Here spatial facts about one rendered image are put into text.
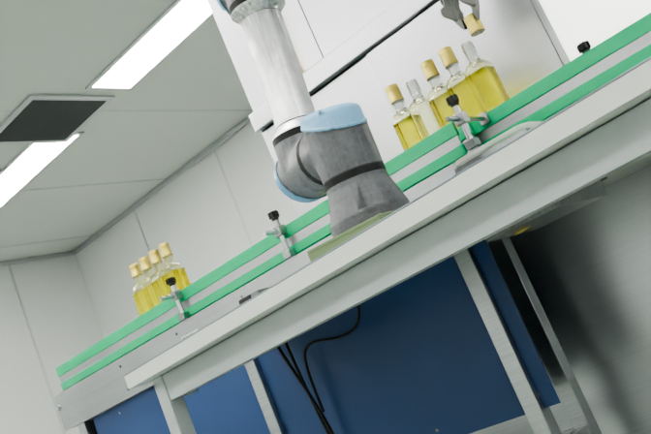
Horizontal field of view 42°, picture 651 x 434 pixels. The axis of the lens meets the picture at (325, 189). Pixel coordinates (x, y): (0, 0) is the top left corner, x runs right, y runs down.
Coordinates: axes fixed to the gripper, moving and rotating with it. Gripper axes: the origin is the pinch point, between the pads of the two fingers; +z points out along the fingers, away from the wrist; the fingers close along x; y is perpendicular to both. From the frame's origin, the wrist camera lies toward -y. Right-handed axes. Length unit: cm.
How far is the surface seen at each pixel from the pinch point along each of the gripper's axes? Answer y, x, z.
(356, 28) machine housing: -10.4, -41.9, -24.0
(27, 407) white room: -102, -633, -23
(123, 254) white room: -208, -583, -122
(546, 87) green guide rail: -0.5, 9.1, 23.1
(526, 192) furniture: 55, 32, 49
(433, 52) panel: -11.1, -22.0, -4.0
